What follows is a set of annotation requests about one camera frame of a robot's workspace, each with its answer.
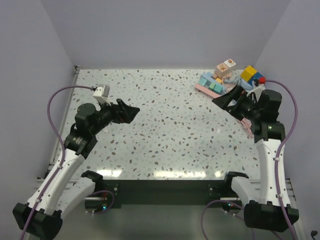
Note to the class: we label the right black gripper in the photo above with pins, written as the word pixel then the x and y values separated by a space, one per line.
pixel 223 102

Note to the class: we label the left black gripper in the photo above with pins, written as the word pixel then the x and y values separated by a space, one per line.
pixel 122 112

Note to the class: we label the pink power strip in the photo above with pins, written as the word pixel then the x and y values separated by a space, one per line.
pixel 206 91

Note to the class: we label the blue power strip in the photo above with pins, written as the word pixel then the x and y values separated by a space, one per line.
pixel 208 75

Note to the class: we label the light blue plug adapter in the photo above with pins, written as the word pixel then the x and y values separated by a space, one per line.
pixel 219 89

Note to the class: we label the green plug adapter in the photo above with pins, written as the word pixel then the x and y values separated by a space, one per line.
pixel 212 86

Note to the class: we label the teal plug adapter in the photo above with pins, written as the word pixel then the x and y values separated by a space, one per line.
pixel 204 82

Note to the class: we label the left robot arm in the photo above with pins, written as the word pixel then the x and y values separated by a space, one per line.
pixel 42 215

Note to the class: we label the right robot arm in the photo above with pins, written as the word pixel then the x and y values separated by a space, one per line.
pixel 269 208

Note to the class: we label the peach cube socket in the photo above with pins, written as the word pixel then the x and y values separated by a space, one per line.
pixel 224 70

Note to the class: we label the yellow and blue cube socket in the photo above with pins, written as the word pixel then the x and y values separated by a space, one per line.
pixel 247 77

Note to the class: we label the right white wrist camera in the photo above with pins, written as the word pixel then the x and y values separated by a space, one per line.
pixel 257 89

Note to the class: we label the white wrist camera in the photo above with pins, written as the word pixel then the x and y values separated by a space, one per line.
pixel 101 94
pixel 257 89

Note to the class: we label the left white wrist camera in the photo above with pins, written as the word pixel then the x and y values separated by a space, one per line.
pixel 101 94

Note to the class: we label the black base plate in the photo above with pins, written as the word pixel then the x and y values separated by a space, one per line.
pixel 118 193

